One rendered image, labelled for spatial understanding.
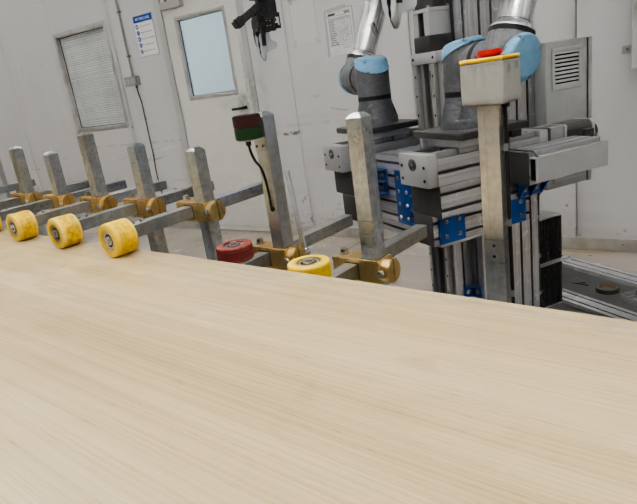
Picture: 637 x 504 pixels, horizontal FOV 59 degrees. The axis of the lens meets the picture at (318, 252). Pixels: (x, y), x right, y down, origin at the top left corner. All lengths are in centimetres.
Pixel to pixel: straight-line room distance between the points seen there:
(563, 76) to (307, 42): 265
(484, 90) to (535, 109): 111
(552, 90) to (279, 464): 166
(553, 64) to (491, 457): 161
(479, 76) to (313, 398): 55
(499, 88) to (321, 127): 351
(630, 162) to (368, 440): 323
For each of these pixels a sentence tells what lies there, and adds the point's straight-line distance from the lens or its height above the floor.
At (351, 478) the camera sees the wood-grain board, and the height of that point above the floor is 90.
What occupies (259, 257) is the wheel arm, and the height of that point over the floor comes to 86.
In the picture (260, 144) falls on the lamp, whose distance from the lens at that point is 125.
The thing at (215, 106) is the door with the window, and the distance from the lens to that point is 506.
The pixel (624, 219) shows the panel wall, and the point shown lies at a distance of 375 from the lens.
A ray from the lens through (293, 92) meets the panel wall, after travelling 450.
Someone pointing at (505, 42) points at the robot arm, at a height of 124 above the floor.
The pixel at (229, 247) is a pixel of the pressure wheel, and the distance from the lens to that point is 123.
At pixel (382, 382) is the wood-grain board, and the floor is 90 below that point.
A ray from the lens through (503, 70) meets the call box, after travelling 92.
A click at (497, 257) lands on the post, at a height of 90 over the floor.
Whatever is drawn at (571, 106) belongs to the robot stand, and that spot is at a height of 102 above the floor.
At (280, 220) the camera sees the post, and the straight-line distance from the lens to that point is 127.
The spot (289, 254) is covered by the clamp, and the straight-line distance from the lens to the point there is 127.
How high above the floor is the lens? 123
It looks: 17 degrees down
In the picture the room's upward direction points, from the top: 8 degrees counter-clockwise
